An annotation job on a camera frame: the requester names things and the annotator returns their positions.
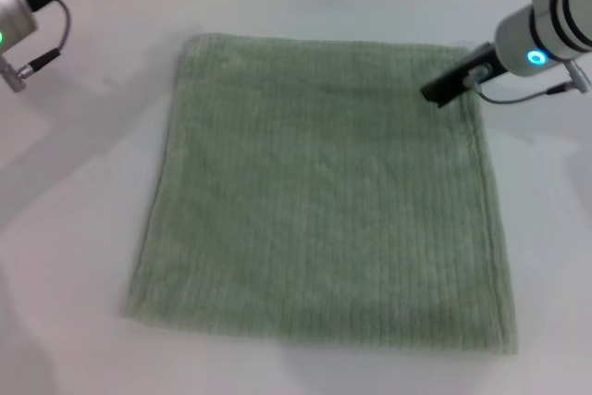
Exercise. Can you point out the green ribbed towel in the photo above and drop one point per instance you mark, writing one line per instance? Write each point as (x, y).
(324, 201)

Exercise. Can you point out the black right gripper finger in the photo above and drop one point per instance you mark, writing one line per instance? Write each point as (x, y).
(437, 92)

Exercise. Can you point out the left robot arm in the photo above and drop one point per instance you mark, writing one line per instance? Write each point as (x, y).
(14, 16)

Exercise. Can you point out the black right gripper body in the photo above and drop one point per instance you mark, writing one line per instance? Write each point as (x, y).
(476, 69)

